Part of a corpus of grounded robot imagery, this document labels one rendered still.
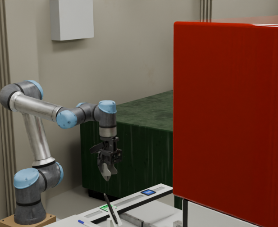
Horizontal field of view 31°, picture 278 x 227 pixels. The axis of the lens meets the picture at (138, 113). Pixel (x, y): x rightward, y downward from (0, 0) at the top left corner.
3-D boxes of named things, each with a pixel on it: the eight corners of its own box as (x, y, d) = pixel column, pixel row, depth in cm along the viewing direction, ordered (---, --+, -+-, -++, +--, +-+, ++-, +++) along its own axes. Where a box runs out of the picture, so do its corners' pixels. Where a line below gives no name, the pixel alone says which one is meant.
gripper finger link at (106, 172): (108, 185, 220) (108, 165, 218) (100, 181, 224) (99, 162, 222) (114, 183, 222) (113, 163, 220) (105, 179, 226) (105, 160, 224)
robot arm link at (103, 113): (104, 98, 222) (120, 100, 217) (104, 123, 224) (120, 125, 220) (93, 102, 215) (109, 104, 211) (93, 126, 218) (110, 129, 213)
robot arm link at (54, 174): (30, 194, 244) (2, 85, 238) (51, 184, 256) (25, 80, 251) (47, 193, 237) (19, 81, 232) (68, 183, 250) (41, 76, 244)
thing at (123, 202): (174, 213, 255) (174, 188, 252) (89, 251, 218) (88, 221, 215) (161, 208, 262) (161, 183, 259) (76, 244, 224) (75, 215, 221)
